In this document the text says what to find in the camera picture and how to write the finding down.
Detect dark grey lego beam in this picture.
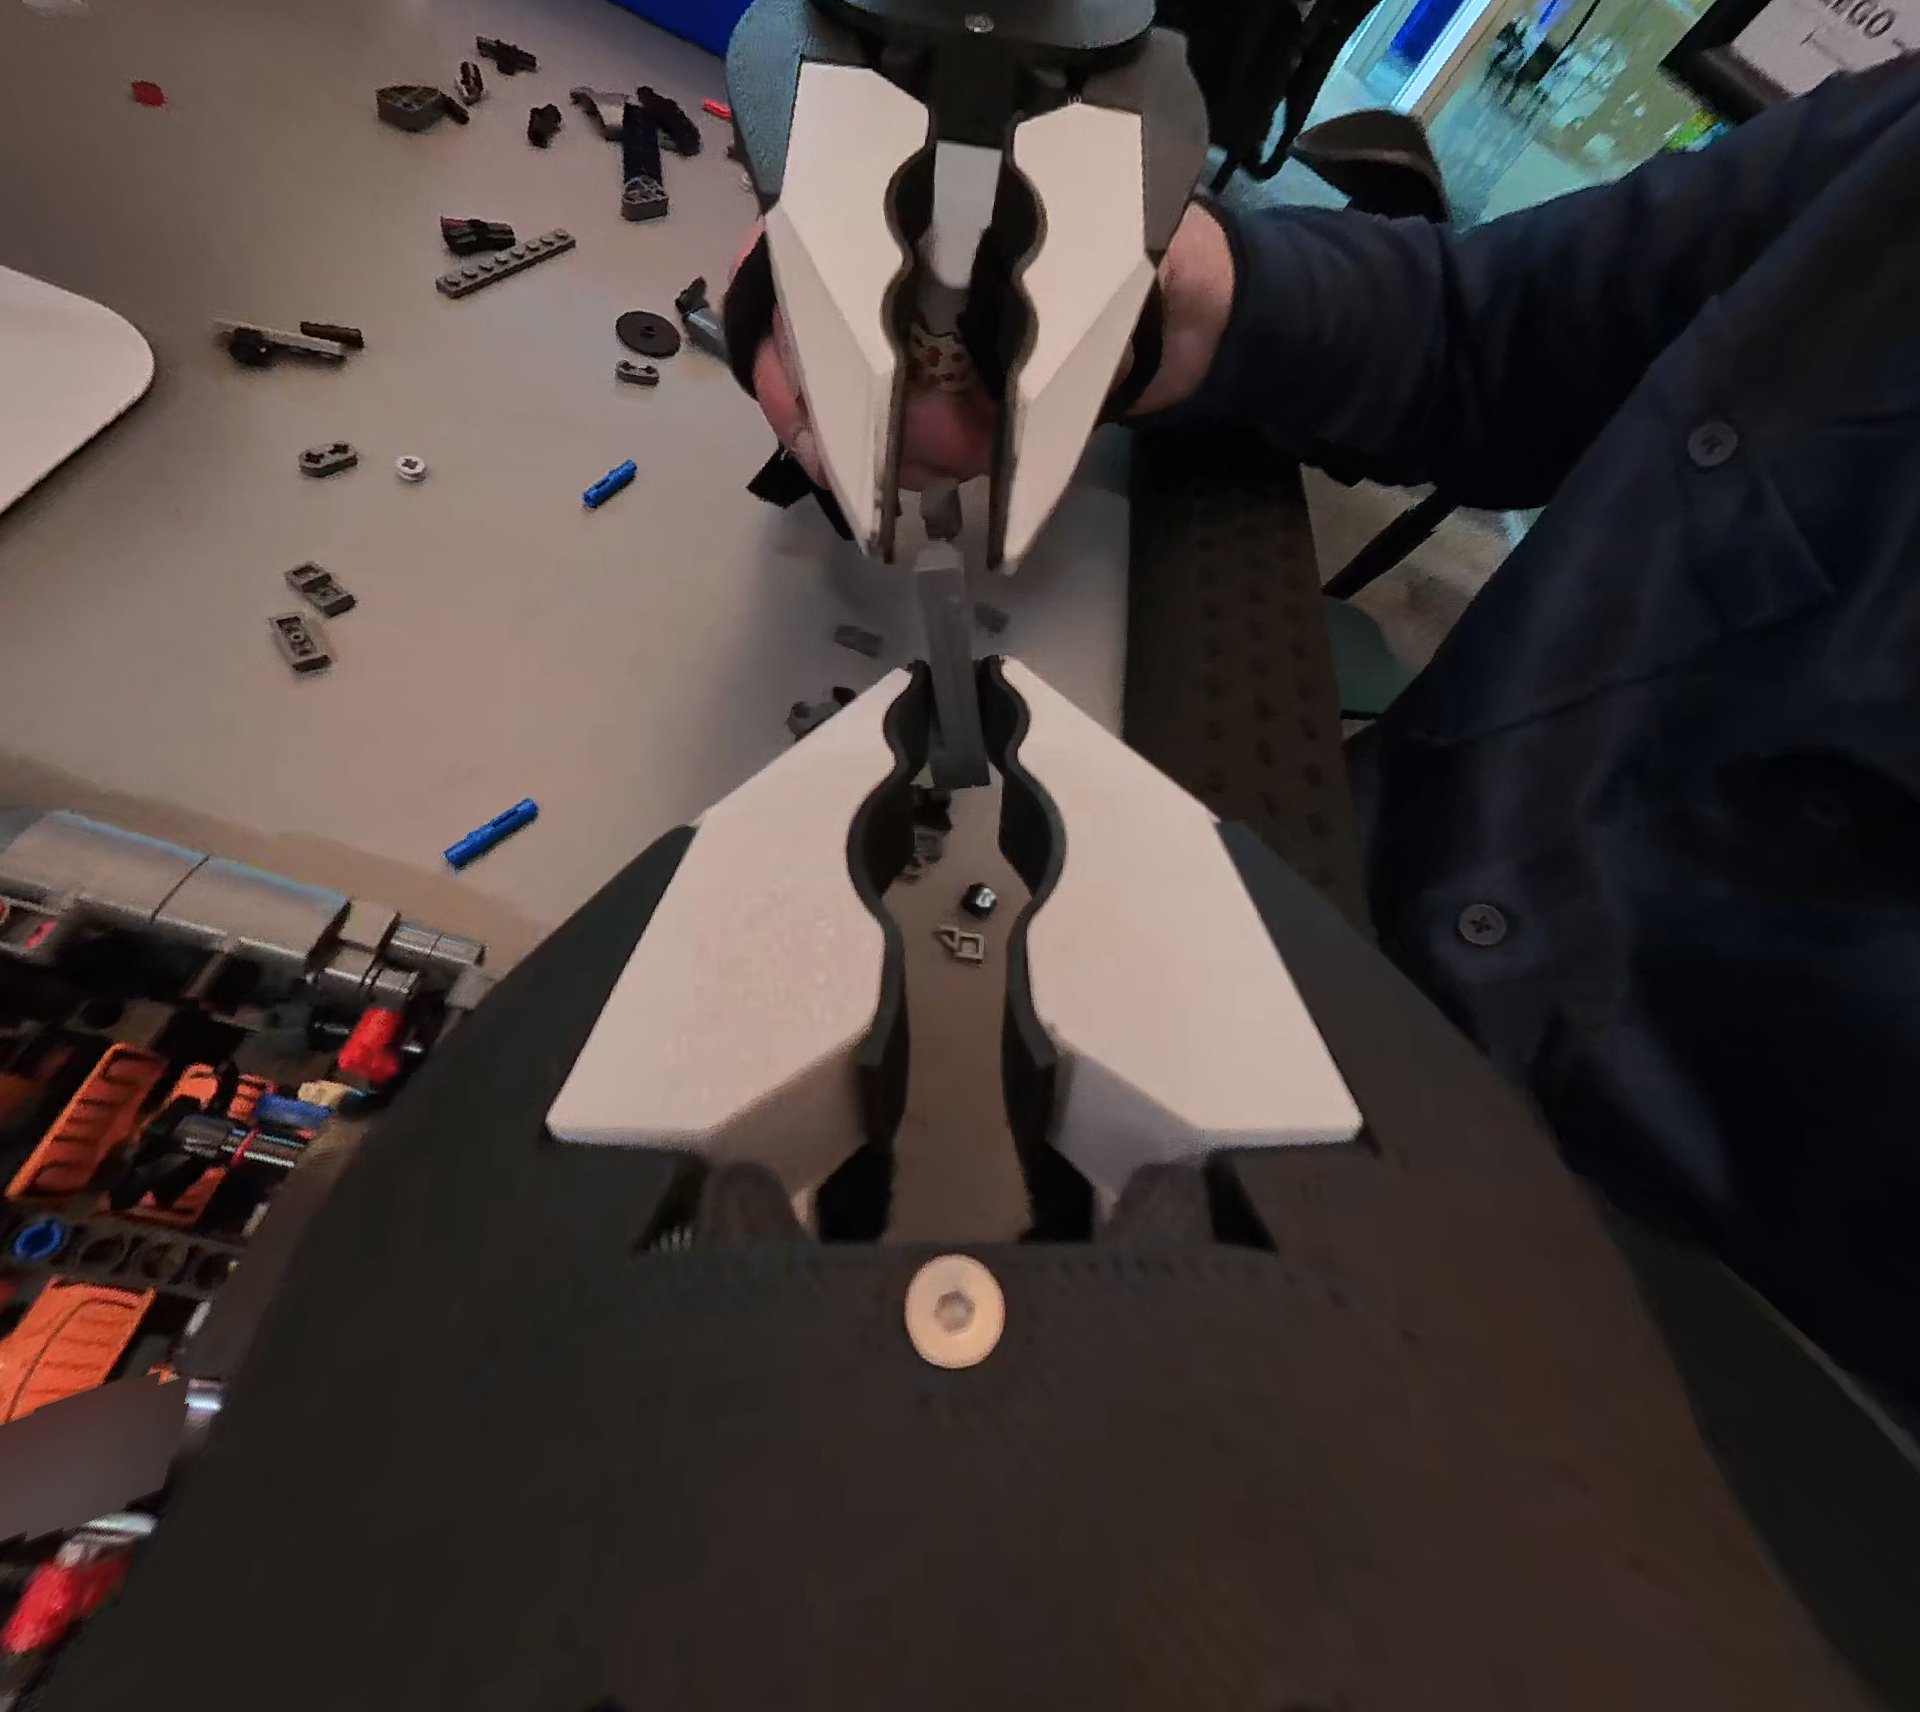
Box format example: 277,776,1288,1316
910,542,996,795

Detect white booklet stand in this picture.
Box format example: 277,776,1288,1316
0,264,160,518

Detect black perforated mat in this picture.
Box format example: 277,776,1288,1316
1121,436,1370,934

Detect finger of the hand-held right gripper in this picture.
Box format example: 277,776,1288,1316
763,57,943,566
982,95,1168,574

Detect grey lego car model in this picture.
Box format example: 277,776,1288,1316
0,807,500,1661

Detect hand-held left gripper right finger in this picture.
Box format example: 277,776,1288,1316
974,655,1368,1242

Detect person's right hand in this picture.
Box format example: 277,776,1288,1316
725,195,1247,536

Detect person's dark clothing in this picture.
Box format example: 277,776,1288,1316
1341,61,1920,1421

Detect person's right forearm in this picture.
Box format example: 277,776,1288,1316
1199,57,1920,514

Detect scattered loose lego pieces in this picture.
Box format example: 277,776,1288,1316
126,28,1037,979

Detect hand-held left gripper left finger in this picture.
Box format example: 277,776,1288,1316
541,664,919,1242

